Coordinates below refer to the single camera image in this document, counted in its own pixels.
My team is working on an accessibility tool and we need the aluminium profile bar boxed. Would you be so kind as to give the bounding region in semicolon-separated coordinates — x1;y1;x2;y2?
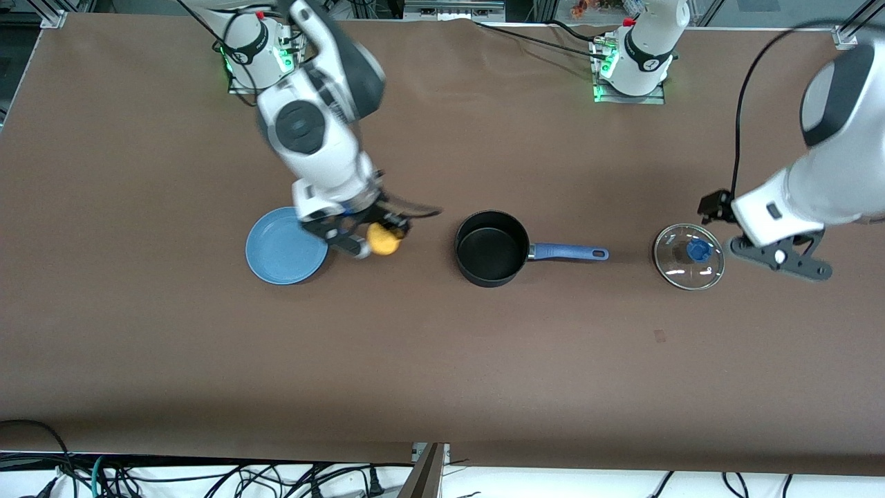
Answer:
398;443;450;498

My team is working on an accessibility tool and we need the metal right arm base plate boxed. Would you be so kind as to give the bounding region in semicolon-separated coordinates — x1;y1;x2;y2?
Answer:
228;31;305;95

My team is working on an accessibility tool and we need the short black base cable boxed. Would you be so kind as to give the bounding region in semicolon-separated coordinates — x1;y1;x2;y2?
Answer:
546;19;609;42

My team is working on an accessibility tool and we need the yellow potato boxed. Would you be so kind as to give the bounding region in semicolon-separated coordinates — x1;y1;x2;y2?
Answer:
366;221;404;257

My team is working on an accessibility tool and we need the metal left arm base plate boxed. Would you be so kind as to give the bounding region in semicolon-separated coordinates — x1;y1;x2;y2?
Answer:
593;38;666;104

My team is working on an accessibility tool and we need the aluminium frame rail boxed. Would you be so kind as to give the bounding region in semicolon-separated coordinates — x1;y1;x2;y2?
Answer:
403;0;507;21

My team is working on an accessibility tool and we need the blue plate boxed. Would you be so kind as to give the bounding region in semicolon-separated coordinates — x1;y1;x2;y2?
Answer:
245;206;330;286

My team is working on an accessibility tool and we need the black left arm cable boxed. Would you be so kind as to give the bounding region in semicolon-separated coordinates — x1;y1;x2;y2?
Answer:
729;21;848;201

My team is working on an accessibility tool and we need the black looped cable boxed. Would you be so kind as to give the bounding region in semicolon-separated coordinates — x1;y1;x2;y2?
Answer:
0;419;73;485

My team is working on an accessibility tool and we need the long black base cable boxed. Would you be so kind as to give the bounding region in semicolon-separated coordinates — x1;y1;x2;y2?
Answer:
474;19;606;56

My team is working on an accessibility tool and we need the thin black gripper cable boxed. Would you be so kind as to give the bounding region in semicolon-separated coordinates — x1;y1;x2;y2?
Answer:
384;197;443;219

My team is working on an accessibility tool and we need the brown table cover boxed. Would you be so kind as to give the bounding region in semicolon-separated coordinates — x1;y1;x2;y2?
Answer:
0;12;885;478

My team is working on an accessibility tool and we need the black pot blue handle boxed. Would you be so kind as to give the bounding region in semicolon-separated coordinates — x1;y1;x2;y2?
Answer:
454;210;611;288

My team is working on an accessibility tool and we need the glass lid blue knob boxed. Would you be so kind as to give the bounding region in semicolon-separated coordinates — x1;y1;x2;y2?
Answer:
653;223;725;291

